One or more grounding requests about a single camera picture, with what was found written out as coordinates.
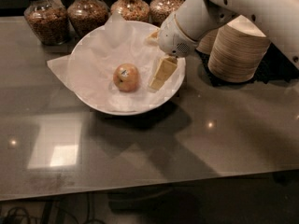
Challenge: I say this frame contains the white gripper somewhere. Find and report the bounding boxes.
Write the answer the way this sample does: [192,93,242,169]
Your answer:
[145,12,198,91]

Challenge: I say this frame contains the red yellow apple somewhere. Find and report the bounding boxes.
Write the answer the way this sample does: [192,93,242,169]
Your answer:
[113,63,139,92]

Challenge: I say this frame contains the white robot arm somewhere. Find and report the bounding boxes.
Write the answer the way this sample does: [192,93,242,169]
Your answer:
[155,0,299,83]

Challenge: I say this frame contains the white bowl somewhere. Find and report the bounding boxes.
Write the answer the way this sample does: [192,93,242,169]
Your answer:
[66,20,187,117]

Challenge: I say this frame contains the glass jar light cereal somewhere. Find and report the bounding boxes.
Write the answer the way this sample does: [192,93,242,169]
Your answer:
[149,0,184,26]

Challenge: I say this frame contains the rear stack paper bowls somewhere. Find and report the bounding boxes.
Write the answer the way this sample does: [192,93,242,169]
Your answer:
[197,29,218,55]

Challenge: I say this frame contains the stack paper bowls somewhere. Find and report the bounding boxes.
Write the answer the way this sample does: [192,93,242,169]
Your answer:
[197,29,218,55]
[207,16,270,83]

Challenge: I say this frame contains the glass jar mixed cereal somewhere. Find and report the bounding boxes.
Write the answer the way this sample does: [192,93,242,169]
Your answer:
[110,0,150,22]

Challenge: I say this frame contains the white paper liner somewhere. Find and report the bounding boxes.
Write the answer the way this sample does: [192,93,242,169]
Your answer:
[47,10,186,113]

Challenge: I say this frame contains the front stack paper bowls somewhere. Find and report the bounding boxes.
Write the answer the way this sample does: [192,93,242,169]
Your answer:
[207,16,270,83]

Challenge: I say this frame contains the glass jar brown cereal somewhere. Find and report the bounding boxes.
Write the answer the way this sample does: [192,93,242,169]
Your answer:
[67,0,109,37]

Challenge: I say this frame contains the glass jar dark cereal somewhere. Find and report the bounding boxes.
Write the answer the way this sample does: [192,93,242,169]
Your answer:
[24,0,70,46]

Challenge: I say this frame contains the black tray under bowls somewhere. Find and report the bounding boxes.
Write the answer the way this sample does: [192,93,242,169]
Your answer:
[197,44,299,87]

